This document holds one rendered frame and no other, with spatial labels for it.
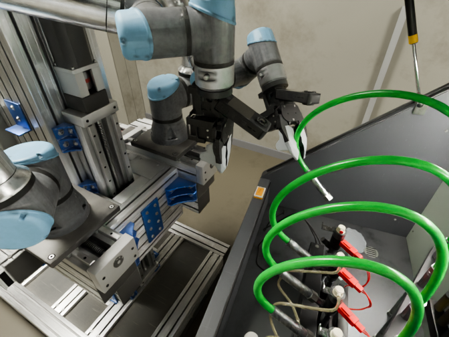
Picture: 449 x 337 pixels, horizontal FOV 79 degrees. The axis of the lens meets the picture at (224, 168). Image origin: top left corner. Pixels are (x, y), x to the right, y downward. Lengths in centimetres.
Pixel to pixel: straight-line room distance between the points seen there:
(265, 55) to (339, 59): 158
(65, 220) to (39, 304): 104
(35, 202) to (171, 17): 43
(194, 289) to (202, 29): 133
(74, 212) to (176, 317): 88
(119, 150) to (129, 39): 61
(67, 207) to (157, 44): 51
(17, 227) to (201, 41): 47
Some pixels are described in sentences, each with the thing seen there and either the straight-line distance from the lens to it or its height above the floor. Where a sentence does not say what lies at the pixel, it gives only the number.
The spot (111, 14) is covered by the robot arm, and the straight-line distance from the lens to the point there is 60.
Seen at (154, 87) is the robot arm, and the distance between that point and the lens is 101.
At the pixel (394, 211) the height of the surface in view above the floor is 134.
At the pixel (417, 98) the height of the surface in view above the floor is 142.
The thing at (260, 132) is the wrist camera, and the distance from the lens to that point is 54.
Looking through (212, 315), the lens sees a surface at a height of 95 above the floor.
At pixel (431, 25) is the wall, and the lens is 226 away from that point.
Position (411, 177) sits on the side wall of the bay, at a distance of 101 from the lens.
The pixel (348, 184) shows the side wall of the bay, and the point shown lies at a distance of 102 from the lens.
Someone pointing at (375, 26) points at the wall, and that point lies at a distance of 226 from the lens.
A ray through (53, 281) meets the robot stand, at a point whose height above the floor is 21.
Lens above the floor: 162
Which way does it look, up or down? 38 degrees down
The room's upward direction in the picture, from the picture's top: straight up
